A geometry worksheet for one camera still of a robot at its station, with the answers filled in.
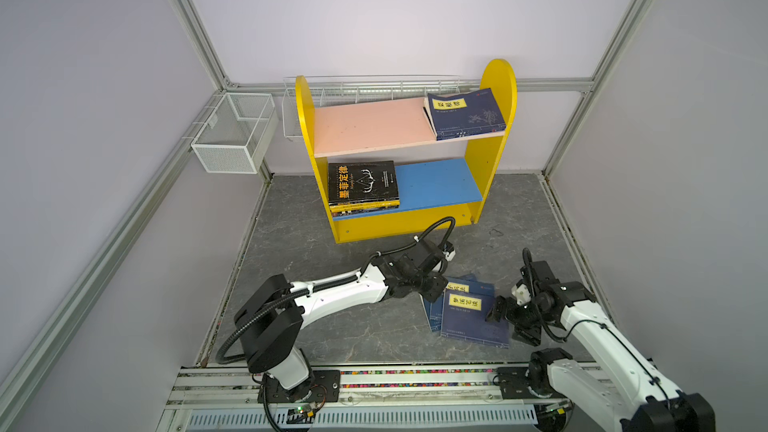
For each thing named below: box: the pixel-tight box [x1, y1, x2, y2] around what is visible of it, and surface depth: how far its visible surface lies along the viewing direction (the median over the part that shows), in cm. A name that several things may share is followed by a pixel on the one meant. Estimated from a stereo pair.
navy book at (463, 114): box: [422, 88, 506, 141], surface depth 77 cm
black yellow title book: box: [328, 160, 399, 204], surface depth 91 cm
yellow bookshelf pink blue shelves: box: [295, 59, 517, 244], surface depth 80 cm
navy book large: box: [441, 289, 510, 350], surface depth 84 cm
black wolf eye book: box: [332, 206, 399, 218], surface depth 91 cm
